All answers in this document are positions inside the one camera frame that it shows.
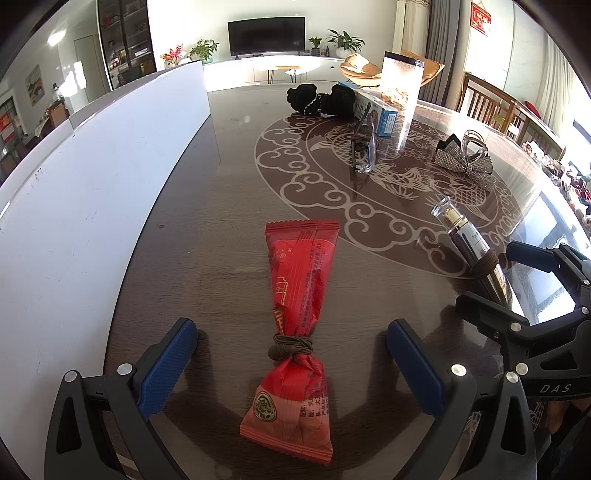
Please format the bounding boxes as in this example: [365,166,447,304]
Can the clear cap cosmetic bottle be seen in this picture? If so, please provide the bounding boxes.
[432,196,513,307]

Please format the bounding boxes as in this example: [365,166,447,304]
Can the red snack packet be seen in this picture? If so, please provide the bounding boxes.
[239,220,339,465]

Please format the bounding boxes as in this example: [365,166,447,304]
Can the clear plastic hair claw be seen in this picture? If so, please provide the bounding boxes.
[461,129,489,163]

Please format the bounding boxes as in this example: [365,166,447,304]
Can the rhinestone bow hair clip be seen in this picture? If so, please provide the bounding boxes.
[434,129,495,191]

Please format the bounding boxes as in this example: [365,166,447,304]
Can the wooden dining chair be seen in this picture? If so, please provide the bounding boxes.
[457,72,566,161]

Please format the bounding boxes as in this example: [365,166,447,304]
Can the white cardboard storage box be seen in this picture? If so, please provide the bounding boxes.
[1,62,211,479]

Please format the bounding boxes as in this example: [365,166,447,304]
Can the clear safety glasses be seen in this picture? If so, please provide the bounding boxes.
[351,103,377,174]

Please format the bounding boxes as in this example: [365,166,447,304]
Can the blue white medicine box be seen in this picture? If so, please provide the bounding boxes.
[339,81,399,137]

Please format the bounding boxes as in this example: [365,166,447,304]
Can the clear plastic container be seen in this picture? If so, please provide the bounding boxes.
[380,51,424,153]

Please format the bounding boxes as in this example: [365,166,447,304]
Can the black hair scrunchie far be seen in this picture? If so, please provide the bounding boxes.
[287,84,356,120]

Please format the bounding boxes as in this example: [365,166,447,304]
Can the orange lounge chair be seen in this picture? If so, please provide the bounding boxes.
[339,50,445,88]

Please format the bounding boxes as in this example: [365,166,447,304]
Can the green plant right of tv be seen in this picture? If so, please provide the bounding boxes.
[327,29,366,59]

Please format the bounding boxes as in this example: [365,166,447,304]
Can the small coffee table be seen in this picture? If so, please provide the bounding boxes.
[266,65,300,84]

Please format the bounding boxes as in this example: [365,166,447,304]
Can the white tv console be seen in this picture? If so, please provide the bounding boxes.
[204,54,346,92]

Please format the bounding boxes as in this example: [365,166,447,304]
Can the red flower plant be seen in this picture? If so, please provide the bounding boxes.
[160,44,185,69]

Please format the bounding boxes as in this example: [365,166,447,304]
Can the black television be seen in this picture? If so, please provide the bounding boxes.
[228,17,305,56]

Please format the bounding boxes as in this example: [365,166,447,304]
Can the dark display cabinet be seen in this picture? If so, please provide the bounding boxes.
[96,0,156,90]

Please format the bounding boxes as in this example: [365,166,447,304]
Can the green potted plant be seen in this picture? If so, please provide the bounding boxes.
[188,39,219,64]

